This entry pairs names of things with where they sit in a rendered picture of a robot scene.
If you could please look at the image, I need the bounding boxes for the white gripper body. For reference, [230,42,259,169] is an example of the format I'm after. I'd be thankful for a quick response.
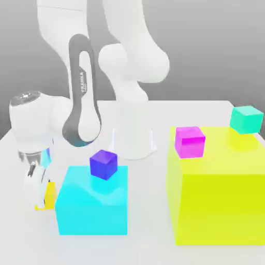
[24,168,49,208]

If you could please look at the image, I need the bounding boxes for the small yellow cube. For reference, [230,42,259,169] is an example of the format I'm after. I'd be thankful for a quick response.
[35,182,57,211]

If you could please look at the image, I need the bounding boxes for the small purple cube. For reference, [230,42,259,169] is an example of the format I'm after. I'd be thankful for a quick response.
[89,149,118,181]

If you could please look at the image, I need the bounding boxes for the small magenta cube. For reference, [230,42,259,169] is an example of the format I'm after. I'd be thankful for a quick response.
[174,126,206,159]

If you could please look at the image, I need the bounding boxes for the small teal cube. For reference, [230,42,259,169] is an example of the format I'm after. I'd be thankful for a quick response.
[229,105,264,135]

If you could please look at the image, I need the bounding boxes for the large cyan box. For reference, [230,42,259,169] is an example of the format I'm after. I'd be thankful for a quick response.
[54,165,128,236]

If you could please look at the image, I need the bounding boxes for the large yellow-green box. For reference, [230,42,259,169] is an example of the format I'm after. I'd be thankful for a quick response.
[166,126,265,246]

